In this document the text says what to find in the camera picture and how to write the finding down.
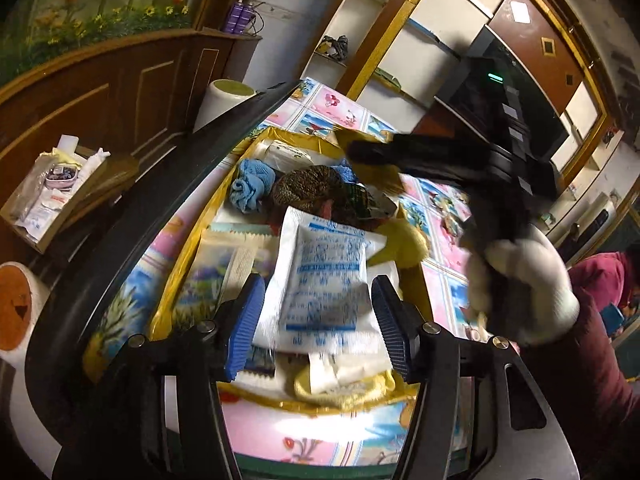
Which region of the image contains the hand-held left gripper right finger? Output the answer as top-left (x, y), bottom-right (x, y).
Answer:
top-left (371, 275), bottom-right (581, 480)

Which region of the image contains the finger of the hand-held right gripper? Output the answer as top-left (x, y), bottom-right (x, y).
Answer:
top-left (345, 139), bottom-right (501, 181)
top-left (392, 131), bottom-right (488, 153)

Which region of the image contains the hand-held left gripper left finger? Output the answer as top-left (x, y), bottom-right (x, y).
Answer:
top-left (52, 272), bottom-right (266, 480)

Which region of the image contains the white packet with blue print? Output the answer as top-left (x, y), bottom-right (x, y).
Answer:
top-left (252, 205), bottom-right (388, 356)

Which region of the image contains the yellow-edged cardboard box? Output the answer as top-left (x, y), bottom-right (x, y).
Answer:
top-left (82, 127), bottom-right (436, 413)

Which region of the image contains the person's right forearm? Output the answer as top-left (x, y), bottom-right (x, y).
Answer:
top-left (510, 300), bottom-right (640, 480)

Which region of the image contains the person's right hand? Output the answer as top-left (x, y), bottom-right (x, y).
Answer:
top-left (460, 225), bottom-right (581, 346)

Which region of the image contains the dark green packet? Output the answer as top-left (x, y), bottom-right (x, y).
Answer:
top-left (345, 182), bottom-right (396, 221)

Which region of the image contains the black television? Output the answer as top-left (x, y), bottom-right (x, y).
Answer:
top-left (435, 25), bottom-right (571, 161)

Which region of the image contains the flower print packet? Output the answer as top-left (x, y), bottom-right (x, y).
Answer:
top-left (172, 230), bottom-right (278, 331)

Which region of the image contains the small white packet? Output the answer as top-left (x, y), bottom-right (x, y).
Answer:
top-left (307, 350), bottom-right (391, 396)

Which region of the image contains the leopard print cloth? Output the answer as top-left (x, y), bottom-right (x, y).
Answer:
top-left (270, 166), bottom-right (351, 221)

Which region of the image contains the white shelf unit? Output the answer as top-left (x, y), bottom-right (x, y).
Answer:
top-left (302, 0), bottom-right (501, 111)

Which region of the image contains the white tissue pack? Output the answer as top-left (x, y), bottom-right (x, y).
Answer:
top-left (262, 140), bottom-right (313, 168)

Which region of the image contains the black and yellow device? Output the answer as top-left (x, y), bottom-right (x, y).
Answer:
top-left (317, 35), bottom-right (351, 66)

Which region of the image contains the printed tablecloth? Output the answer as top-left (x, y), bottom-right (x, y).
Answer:
top-left (82, 77), bottom-right (501, 466)

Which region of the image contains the small blue towel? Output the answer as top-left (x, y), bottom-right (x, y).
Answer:
top-left (229, 159), bottom-right (278, 213)

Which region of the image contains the white standing air conditioner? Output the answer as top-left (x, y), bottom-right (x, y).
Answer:
top-left (590, 192), bottom-right (621, 241)

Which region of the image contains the white cylindrical bin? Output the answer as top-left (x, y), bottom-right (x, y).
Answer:
top-left (192, 79), bottom-right (258, 133)

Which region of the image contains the black table rim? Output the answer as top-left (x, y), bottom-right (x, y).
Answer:
top-left (25, 80), bottom-right (306, 411)

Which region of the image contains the round stool with orange seat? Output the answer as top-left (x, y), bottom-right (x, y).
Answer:
top-left (0, 261), bottom-right (56, 376)

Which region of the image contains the cardboard box of supplies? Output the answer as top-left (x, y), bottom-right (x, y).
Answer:
top-left (0, 135), bottom-right (138, 253)

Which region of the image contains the wooden cabinet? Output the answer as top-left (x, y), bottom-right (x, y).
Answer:
top-left (0, 27), bottom-right (263, 271)

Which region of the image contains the brown wall cabinet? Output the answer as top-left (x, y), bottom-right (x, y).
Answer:
top-left (487, 0), bottom-right (586, 116)

